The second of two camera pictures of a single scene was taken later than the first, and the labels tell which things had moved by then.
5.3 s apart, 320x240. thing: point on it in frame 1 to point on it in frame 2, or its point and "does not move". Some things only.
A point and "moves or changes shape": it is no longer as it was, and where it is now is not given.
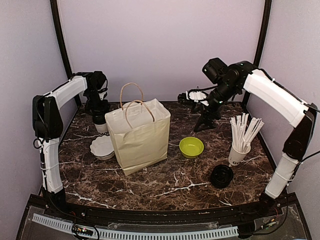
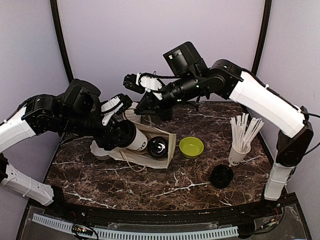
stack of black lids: [221, 176] does not move
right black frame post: [267, 13] does not move
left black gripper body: [94, 103] to [78, 124]
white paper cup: [102, 129] moves or changes shape
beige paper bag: [140, 133] moves or changes shape
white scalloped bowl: [102, 147] does not move
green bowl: [190, 147] does not move
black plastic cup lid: [99, 119] moves or changes shape
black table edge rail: [268, 209] does not move
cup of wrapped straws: [243, 133] does not move
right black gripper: [206, 111] to [153, 106]
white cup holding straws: [236, 158] does not move
